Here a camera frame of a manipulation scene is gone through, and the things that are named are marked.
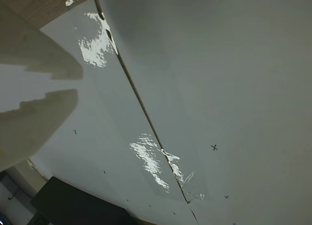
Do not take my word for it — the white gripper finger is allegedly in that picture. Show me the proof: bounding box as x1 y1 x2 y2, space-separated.
0 88 79 172
0 1 84 81

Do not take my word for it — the dark brown open box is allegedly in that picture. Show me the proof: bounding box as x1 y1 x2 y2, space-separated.
30 176 148 225

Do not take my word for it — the clear tape strip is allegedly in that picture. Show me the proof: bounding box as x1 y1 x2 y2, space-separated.
73 11 120 69
128 133 211 204

